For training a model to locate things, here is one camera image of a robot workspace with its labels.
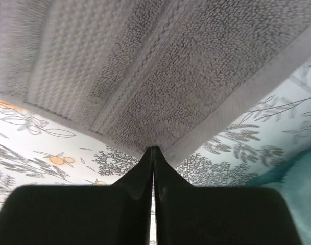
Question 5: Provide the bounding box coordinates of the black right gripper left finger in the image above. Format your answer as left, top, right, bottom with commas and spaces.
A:
0, 148, 154, 244

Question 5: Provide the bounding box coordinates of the grey terry towel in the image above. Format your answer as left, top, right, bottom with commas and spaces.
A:
0, 1, 311, 165

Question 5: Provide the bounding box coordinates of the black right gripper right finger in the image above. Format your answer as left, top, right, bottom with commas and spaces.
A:
153, 147, 301, 245

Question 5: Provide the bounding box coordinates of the floral patterned table mat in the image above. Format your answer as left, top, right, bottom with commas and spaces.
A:
0, 52, 311, 245

